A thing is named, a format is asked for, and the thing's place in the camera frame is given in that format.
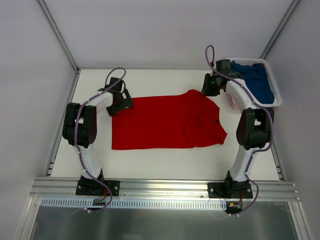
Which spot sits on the left aluminium frame post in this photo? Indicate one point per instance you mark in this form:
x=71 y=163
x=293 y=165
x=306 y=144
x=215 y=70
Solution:
x=57 y=33

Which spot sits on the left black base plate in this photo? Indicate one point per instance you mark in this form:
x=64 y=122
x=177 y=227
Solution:
x=110 y=187

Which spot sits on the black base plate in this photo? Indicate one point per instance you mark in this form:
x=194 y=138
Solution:
x=110 y=187
x=233 y=190

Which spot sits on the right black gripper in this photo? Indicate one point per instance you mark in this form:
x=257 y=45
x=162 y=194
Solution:
x=207 y=86

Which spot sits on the right aluminium frame post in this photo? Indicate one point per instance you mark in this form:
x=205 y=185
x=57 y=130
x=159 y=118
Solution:
x=280 y=27

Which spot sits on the white plastic basket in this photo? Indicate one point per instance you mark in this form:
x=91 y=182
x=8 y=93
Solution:
x=273 y=82

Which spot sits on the blue t shirt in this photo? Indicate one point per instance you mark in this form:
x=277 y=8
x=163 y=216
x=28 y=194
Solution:
x=256 y=80

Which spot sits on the aluminium frame post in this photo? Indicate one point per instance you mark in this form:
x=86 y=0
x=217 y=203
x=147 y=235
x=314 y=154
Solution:
x=280 y=27
x=57 y=33

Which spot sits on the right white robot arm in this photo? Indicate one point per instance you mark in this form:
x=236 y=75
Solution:
x=254 y=132

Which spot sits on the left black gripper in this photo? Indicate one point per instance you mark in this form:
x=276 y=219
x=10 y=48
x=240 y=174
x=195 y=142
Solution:
x=120 y=106

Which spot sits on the aluminium mounting rail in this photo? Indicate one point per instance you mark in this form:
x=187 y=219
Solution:
x=159 y=189

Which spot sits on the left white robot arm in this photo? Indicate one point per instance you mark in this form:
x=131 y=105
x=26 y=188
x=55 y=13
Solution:
x=80 y=129

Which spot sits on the white slotted cable duct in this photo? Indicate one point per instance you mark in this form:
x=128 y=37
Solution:
x=216 y=205

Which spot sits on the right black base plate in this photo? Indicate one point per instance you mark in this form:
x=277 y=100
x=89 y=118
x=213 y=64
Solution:
x=233 y=190

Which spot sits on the red t shirt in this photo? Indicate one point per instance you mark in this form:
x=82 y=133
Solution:
x=185 y=121

